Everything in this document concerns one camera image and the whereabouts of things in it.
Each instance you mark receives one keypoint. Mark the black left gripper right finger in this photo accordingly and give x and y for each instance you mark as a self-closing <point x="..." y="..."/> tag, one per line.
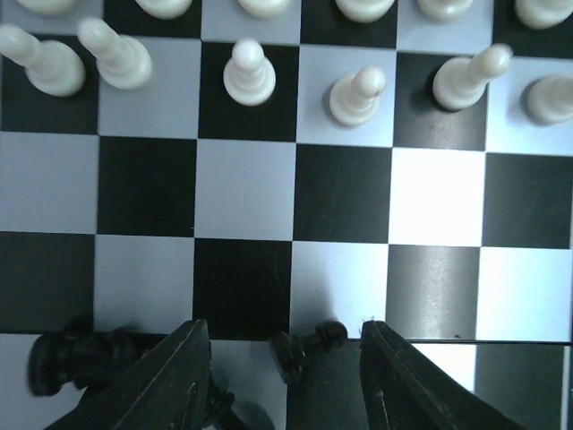
<point x="403" y="389"/>

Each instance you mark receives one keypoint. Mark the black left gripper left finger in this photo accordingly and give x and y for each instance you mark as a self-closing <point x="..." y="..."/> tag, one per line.
<point x="166" y="389"/>

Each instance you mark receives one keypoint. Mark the black queen chess piece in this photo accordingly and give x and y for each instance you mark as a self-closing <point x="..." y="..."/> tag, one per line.
<point x="218" y="410"/>

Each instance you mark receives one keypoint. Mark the black and white chessboard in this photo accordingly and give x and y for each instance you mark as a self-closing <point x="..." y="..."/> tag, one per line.
<point x="146" y="208"/>

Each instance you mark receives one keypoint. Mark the black knight chess piece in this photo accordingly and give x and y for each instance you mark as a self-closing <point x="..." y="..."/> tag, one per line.
<point x="83" y="359"/>

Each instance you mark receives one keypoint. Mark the white pawn near rook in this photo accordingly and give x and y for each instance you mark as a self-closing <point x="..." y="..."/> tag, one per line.
<point x="50" y="66"/>

